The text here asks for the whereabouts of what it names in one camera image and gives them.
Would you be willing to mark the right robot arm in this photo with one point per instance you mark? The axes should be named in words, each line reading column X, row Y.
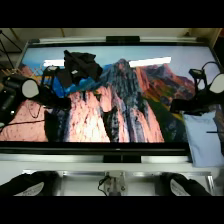
column 218, row 83

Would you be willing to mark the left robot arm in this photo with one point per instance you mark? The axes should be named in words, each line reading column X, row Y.
column 30, row 88

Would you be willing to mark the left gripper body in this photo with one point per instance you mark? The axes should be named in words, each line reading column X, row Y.
column 59, row 101

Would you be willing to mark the light blue T-shirt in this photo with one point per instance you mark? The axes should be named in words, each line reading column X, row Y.
column 203, row 140

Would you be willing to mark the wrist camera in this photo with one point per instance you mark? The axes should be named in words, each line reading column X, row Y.
column 50, row 70
column 196, row 72

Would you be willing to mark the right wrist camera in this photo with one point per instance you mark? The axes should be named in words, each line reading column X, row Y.
column 196, row 72

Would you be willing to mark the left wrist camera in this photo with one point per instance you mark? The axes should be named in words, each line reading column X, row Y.
column 50, row 70

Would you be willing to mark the silver frame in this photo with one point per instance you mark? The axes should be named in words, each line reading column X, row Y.
column 115, row 184

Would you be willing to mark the black garment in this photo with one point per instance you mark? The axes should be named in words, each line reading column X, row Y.
column 81, row 65

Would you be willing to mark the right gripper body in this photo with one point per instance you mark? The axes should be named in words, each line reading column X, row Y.
column 183, row 106

